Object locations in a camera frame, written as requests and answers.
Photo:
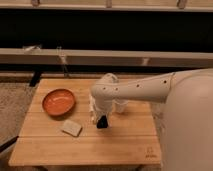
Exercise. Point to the beige sponge block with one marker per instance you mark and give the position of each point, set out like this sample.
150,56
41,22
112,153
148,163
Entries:
71,128

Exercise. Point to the wooden table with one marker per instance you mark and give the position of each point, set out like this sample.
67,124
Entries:
131,137

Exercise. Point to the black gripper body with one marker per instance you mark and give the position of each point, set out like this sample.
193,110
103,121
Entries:
102,123

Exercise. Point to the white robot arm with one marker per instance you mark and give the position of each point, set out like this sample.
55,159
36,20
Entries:
187,136

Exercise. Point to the orange ceramic bowl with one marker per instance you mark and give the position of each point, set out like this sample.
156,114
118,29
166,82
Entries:
58,102

